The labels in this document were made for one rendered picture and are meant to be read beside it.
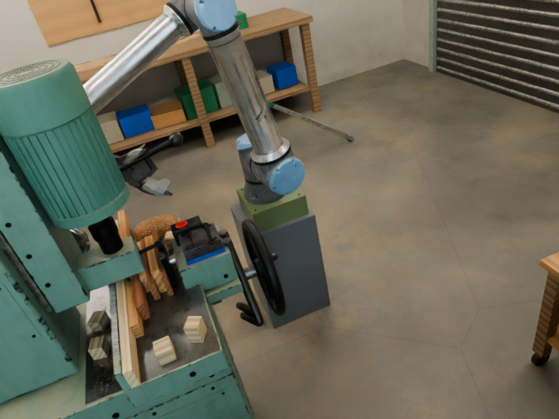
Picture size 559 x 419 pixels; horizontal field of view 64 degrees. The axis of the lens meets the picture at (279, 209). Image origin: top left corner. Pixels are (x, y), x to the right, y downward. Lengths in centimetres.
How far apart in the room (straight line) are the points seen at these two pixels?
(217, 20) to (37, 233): 76
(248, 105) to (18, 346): 93
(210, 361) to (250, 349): 116
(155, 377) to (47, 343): 29
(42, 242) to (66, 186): 15
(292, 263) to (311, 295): 24
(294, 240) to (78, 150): 116
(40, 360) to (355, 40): 441
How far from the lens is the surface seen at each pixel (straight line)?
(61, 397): 124
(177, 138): 117
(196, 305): 110
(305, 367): 204
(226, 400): 126
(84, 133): 97
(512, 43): 415
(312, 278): 209
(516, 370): 206
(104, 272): 115
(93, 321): 131
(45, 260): 109
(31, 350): 120
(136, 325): 107
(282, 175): 160
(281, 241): 189
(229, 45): 143
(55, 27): 433
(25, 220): 104
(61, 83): 93
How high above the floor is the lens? 164
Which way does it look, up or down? 34 degrees down
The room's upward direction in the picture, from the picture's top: 13 degrees counter-clockwise
